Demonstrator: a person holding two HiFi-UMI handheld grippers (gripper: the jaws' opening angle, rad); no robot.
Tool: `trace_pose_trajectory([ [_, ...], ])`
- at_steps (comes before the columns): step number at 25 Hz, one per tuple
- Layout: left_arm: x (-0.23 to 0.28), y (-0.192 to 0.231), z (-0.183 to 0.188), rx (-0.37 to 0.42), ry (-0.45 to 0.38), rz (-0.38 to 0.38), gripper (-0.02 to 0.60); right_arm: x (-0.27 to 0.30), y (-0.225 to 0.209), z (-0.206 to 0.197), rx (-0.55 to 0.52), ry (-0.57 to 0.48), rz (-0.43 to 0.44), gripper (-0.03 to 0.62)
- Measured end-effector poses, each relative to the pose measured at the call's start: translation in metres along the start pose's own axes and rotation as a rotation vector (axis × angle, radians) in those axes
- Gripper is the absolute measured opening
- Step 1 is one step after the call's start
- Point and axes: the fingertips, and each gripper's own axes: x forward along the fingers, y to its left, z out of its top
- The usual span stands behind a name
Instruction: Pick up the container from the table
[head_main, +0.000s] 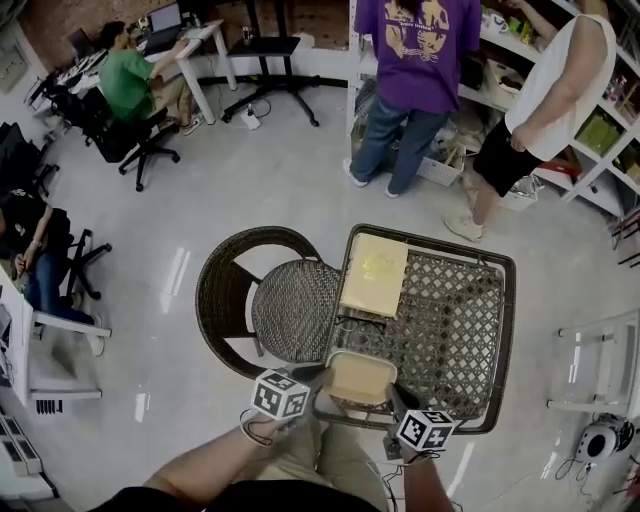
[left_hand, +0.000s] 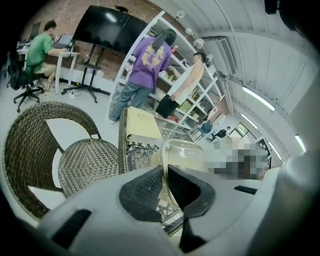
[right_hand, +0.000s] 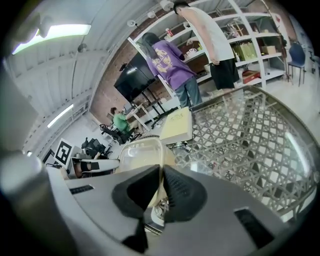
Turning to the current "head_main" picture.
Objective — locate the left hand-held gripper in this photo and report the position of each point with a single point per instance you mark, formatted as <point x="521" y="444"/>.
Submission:
<point x="272" y="395"/>

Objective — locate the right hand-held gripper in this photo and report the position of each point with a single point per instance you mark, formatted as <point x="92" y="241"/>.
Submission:
<point x="425" y="430"/>

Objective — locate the beige plastic container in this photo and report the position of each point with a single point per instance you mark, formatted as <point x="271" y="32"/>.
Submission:
<point x="357" y="375"/>

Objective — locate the person's right forearm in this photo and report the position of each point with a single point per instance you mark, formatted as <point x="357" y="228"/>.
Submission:
<point x="425" y="485"/>

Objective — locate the person's left forearm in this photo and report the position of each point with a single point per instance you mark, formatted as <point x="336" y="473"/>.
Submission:
<point x="200" y="465"/>

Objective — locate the person's left hand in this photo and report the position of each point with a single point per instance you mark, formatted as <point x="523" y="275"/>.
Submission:
<point x="282" y="430"/>

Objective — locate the black and white wrist band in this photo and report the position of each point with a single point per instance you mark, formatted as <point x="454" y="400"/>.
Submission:
<point x="255" y="430"/>

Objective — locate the person's beige trousers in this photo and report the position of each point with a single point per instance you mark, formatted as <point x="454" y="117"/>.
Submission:
<point x="345" y="465"/>

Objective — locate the dark wicker chair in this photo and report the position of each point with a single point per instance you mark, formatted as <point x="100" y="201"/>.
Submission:
<point x="295" y="310"/>

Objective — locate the dark wicker table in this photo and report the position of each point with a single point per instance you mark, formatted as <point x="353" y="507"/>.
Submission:
<point x="450" y="320"/>

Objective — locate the person's black shirt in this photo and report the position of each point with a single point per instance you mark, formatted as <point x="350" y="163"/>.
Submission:
<point x="225" y="500"/>

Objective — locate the black eyeglasses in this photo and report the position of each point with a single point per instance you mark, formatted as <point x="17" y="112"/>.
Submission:
<point x="360" y="320"/>

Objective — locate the flat kraft paper box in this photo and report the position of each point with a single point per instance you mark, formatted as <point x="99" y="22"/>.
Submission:
<point x="375" y="275"/>

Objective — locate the white round device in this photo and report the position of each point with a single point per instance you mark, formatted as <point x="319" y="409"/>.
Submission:
<point x="602" y="437"/>

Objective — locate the white side table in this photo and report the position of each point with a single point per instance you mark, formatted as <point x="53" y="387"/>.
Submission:
<point x="625" y="360"/>

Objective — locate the white sheet with black bars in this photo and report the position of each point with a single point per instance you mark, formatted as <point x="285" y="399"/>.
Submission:
<point x="49" y="406"/>

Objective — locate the black office chair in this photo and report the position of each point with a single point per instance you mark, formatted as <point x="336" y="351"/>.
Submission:
<point x="82" y="255"/>
<point x="130" y="140"/>

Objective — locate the white basket of parts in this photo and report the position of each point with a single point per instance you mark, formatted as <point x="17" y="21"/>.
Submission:
<point x="442" y="167"/>

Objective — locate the long white desk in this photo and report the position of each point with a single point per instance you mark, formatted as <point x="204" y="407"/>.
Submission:
<point x="15" y="340"/>

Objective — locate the white power strip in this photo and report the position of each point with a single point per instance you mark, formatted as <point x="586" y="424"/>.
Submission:
<point x="251" y="120"/>

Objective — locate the white shelving unit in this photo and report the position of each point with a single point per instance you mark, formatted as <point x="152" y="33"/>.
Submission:
<point x="610" y="165"/>

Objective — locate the black television stand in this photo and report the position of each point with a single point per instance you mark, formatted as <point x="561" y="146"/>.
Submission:
<point x="270" y="50"/>

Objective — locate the green paper bags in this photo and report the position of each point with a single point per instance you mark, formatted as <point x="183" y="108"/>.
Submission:
<point x="600" y="132"/>

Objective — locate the small white desk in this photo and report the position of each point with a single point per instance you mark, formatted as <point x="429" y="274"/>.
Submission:
<point x="200" y="55"/>

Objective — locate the laptop computer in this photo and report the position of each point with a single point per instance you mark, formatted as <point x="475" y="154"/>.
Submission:
<point x="165" y="22"/>

